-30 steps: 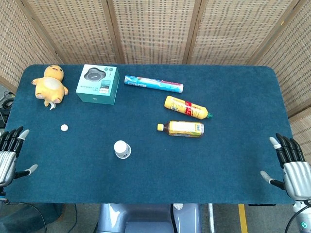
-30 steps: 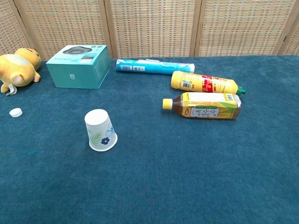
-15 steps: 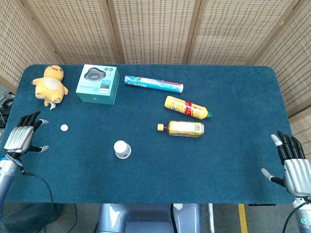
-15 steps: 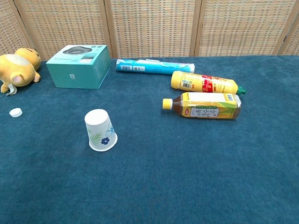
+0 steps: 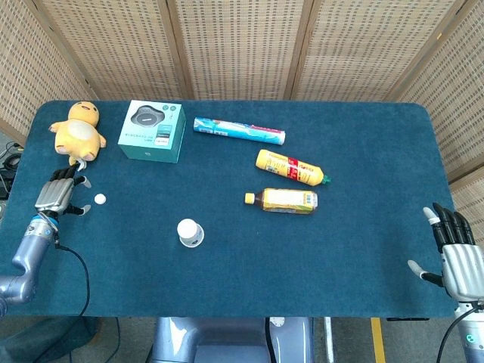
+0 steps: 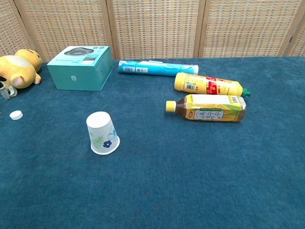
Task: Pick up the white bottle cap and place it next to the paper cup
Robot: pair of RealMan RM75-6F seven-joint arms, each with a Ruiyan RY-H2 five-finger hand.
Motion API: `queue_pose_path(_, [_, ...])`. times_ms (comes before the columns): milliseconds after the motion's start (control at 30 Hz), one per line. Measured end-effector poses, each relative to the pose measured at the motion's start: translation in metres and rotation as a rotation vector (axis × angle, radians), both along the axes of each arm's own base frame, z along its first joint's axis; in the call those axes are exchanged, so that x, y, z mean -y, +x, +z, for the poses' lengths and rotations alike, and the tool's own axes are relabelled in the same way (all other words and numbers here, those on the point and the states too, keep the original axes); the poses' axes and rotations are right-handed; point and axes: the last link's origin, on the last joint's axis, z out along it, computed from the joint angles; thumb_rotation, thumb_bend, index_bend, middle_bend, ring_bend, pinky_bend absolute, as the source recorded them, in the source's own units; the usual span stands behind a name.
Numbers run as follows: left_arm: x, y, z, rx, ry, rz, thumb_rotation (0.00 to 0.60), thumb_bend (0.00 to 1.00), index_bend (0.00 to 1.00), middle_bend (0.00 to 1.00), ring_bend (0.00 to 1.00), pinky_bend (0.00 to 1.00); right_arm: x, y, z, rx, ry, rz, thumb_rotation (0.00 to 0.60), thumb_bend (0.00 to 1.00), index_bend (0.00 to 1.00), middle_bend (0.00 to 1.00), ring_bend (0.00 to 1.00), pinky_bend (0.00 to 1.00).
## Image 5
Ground silver robot torso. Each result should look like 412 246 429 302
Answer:
150 316 315 363

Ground yellow bottle green cap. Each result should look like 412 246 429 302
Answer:
255 148 333 187

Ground teal fabric bag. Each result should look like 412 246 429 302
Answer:
0 316 101 363

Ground tea bottle yellow cap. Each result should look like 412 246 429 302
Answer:
244 188 319 216

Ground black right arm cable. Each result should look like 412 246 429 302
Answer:
436 304 478 363

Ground white plastic bottle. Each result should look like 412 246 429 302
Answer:
176 218 205 249

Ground blue white wrapped roll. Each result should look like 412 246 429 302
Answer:
193 116 287 146

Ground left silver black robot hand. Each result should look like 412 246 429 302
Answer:
33 165 92 219

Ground teal product box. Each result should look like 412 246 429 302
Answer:
117 99 187 164

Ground white table leg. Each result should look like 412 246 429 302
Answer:
323 316 336 363

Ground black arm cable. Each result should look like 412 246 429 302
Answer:
436 304 478 363
54 244 92 318

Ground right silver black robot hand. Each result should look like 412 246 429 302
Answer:
407 203 484 303

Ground black floor cables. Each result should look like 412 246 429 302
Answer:
0 140 24 201

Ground woven bamboo screen panel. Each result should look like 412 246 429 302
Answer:
33 0 194 101
385 0 484 247
293 0 461 102
166 0 317 101
0 0 98 147

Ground black torso cable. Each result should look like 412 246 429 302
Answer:
263 316 278 363

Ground dark blue table cloth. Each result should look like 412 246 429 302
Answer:
0 99 458 318

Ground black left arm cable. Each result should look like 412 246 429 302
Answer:
54 244 92 318

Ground yellow plush duck toy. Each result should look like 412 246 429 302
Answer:
48 101 107 172

